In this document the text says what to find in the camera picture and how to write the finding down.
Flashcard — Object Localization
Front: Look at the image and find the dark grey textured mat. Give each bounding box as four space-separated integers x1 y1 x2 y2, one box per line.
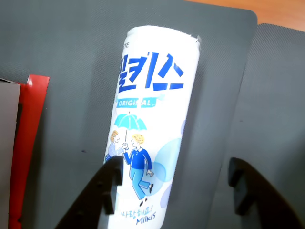
204 23 305 229
0 0 258 229

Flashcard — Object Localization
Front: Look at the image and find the red and grey cardboard box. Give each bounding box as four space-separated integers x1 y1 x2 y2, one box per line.
0 74 51 229

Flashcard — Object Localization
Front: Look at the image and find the white blue Milkis can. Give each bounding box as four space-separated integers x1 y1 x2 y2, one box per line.
102 25 203 229

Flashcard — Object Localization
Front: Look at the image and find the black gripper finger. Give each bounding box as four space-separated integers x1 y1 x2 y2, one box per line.
54 155 125 229
228 157 305 229

